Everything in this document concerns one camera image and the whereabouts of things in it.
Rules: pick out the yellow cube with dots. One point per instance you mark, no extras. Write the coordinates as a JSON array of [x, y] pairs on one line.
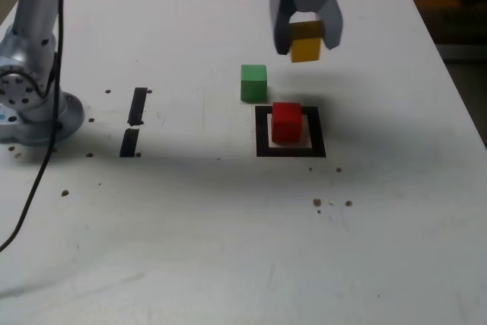
[[306, 49]]

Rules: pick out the green cube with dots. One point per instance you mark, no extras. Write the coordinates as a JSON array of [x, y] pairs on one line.
[[253, 87]]

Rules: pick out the red cube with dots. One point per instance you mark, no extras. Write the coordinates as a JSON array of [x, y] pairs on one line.
[[286, 123]]

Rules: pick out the black tape square outline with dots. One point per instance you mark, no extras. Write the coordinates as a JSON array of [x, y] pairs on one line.
[[319, 134]]

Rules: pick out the black tape strip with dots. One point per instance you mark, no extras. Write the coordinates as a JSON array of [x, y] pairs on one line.
[[137, 106]]

